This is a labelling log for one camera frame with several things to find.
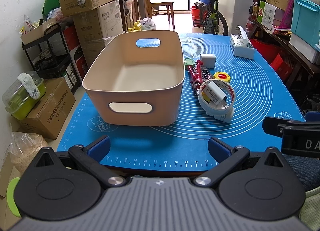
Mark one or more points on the floor cardboard box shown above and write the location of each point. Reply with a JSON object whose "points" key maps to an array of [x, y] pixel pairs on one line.
{"points": [[49, 114]]}

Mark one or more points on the red bucket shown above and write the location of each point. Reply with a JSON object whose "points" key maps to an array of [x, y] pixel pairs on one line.
{"points": [[199, 15]]}

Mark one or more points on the green white product box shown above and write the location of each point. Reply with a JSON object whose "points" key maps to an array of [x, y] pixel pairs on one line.
{"points": [[266, 14]]}

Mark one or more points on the white rolled cloth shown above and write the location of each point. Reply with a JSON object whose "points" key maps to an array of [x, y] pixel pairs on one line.
{"points": [[27, 81]]}

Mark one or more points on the bag of grain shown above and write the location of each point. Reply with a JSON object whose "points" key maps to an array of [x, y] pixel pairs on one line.
{"points": [[23, 148]]}

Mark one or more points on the yellow toy key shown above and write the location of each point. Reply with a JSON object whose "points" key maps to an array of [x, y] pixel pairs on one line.
{"points": [[222, 76]]}

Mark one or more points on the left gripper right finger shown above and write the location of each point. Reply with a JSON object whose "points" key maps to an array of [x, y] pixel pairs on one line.
{"points": [[227, 157]]}

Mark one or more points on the teal plastic crate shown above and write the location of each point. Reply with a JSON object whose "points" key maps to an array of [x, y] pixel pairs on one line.
{"points": [[306, 21]]}

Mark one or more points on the green clear lid container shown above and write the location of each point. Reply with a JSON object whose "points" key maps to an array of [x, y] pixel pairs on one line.
{"points": [[17, 100]]}

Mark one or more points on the white tape roll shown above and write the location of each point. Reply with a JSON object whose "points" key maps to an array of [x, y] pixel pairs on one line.
{"points": [[220, 112]]}

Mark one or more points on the white power adapter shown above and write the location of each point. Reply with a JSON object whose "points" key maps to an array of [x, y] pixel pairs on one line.
{"points": [[215, 93]]}

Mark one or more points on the yellow oil jug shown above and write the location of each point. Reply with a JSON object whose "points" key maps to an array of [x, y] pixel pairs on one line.
{"points": [[136, 27]]}

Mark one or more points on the green round tin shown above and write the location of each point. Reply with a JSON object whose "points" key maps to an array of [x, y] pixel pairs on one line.
{"points": [[189, 63]]}

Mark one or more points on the white chest freezer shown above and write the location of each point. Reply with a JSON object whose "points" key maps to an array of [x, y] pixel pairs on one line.
{"points": [[236, 13]]}

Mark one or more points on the stacked large cardboard boxes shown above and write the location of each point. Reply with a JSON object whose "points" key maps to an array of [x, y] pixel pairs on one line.
{"points": [[96, 28]]}

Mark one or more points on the white plastic bag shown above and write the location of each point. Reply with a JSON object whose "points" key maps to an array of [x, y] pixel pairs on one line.
{"points": [[148, 24]]}

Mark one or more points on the green black bicycle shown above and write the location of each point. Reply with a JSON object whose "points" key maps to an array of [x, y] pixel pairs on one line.
{"points": [[211, 19]]}

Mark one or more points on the wooden chair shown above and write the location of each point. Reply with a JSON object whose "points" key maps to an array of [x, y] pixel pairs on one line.
{"points": [[158, 9]]}

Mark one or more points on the black metal shelf rack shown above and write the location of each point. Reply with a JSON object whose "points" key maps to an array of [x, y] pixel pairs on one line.
{"points": [[50, 57]]}

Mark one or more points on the red ultraman figure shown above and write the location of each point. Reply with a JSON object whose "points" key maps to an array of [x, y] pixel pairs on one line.
{"points": [[196, 78]]}

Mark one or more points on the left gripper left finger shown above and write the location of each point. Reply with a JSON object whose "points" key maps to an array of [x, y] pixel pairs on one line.
{"points": [[88, 158]]}

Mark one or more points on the black remote control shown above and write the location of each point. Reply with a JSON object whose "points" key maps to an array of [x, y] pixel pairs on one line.
{"points": [[205, 73]]}

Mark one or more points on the white cube adapter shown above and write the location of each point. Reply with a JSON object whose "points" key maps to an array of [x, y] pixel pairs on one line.
{"points": [[208, 60]]}

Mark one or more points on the white tissue pack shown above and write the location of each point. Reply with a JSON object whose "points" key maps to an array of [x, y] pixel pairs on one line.
{"points": [[241, 45]]}

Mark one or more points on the beige plastic storage bin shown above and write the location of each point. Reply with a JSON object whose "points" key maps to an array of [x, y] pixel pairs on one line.
{"points": [[137, 79]]}

